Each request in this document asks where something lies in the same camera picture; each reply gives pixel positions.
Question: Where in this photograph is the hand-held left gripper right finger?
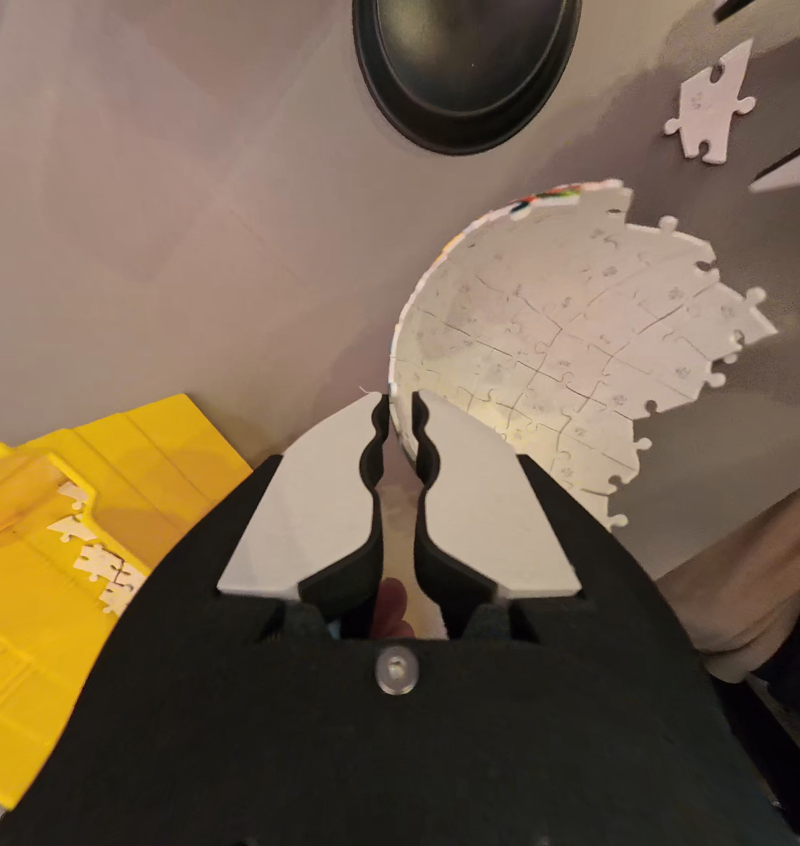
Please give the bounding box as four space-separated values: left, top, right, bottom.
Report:
412 390 583 625

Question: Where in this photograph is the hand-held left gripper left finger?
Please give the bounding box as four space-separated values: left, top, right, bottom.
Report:
216 391 391 622

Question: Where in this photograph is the partly built white puzzle ball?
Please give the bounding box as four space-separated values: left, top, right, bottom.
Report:
388 178 779 533

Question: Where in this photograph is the yellow plastic tray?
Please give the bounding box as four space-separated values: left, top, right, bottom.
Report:
0 394 254 810

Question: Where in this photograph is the round black ball stand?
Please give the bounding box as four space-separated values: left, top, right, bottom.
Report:
352 0 583 157

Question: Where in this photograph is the person's beige garment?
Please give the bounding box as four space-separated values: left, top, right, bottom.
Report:
656 476 800 686

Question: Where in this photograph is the dark cloth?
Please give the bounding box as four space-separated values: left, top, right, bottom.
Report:
704 582 800 842

